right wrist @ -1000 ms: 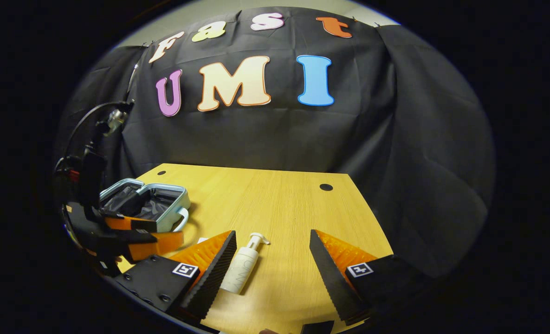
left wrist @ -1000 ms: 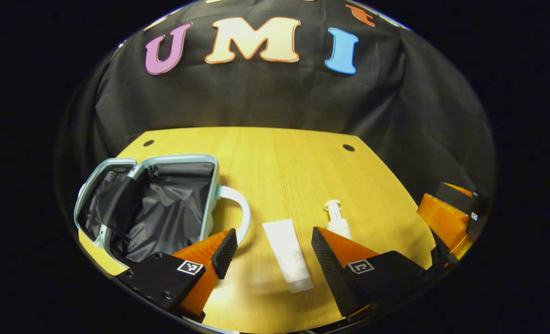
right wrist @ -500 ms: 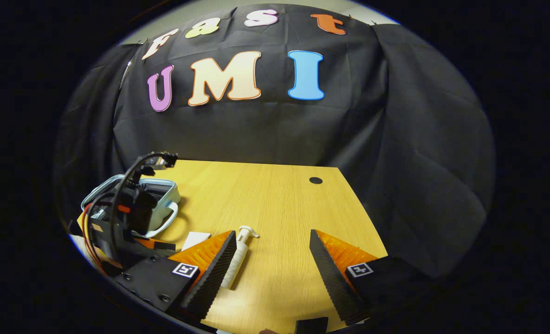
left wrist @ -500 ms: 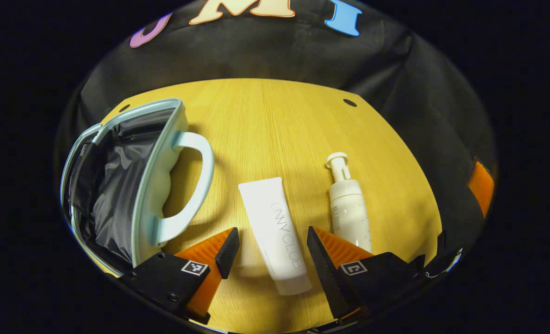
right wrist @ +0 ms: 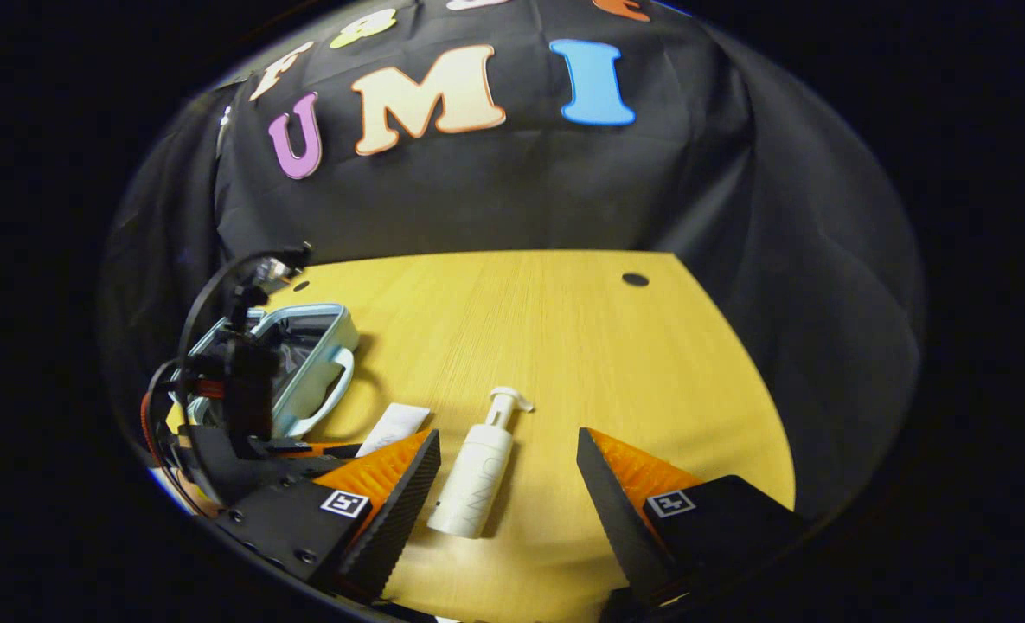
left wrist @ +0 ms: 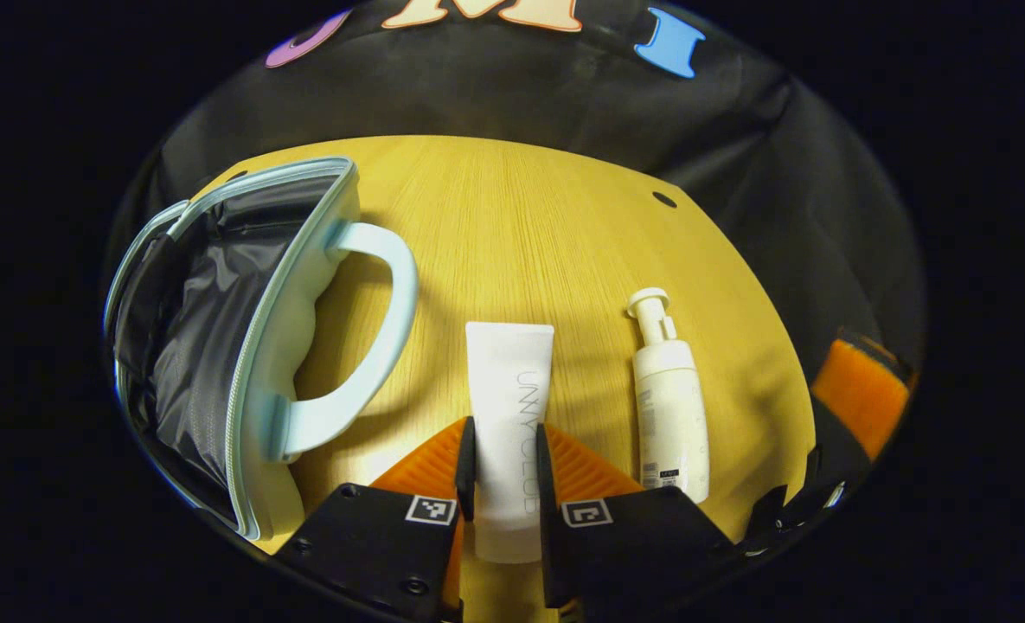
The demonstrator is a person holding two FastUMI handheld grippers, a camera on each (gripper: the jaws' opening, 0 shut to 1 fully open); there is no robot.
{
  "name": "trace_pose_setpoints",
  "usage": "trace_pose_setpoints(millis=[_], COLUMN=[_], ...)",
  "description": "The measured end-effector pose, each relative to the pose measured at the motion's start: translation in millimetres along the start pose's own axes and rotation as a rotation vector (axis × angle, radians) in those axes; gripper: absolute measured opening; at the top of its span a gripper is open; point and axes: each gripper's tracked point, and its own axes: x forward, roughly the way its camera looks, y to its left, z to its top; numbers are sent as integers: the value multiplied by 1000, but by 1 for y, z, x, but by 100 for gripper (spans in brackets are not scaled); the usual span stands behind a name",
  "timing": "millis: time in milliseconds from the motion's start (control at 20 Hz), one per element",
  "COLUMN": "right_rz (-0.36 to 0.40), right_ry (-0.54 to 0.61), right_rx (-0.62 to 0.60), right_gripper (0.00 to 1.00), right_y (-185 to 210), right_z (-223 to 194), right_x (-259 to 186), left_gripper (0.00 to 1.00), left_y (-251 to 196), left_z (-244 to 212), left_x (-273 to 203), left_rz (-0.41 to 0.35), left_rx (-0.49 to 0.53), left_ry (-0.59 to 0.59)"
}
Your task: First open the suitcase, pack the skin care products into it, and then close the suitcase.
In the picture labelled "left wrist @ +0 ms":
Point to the light blue suitcase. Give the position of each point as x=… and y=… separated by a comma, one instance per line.
x=296, y=303

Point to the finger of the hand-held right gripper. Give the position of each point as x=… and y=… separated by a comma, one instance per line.
x=858, y=389

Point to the white pump bottle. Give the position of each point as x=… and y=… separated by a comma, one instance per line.
x=669, y=407

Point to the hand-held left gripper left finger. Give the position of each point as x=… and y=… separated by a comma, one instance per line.
x=466, y=467

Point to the white skin care tube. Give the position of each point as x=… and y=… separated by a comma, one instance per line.
x=509, y=389

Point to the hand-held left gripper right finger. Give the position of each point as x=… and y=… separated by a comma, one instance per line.
x=544, y=476

